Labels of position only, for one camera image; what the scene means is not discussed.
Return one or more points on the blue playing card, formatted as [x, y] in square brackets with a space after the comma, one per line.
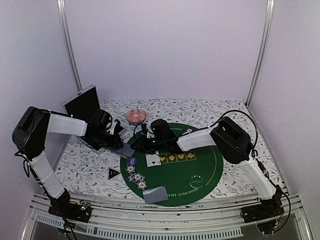
[155, 195]

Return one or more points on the round green poker mat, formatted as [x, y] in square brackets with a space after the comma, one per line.
[175, 171]

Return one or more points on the right arm base controller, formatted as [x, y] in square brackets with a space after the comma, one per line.
[262, 212]

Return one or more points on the clear acrylic dealer button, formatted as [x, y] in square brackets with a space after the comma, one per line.
[196, 181]

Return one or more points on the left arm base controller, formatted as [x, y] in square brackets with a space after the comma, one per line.
[80, 211]

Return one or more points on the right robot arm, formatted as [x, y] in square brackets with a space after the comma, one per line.
[235, 146]

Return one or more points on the white blue poker chip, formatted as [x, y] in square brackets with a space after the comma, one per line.
[136, 177]
[130, 169]
[142, 185]

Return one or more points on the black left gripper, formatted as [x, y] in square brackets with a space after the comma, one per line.
[114, 144]

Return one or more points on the face-up ace of clubs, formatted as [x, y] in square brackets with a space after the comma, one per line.
[152, 160]

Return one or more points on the aluminium poker chip case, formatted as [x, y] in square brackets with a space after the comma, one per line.
[83, 104]

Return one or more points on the blue playing card deck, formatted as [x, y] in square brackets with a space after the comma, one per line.
[126, 151]

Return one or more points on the red patterned bowl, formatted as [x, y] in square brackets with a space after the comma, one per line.
[136, 116]

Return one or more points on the left aluminium frame post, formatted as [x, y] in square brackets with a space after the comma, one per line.
[62, 13]

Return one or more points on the aluminium table front rail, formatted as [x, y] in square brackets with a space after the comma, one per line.
[132, 219]

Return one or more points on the floral white tablecloth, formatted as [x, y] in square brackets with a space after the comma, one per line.
[80, 170]

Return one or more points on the purple small blind button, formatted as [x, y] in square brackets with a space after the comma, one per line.
[132, 161]

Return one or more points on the right aluminium frame post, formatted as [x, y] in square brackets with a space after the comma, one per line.
[270, 5]

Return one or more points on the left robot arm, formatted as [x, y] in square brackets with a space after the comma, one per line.
[30, 134]

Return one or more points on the aluminium frame post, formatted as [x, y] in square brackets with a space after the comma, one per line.
[270, 5]
[62, 13]

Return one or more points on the black triangular card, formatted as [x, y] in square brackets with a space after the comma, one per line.
[112, 173]

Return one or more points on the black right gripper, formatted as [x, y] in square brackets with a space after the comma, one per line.
[142, 145]

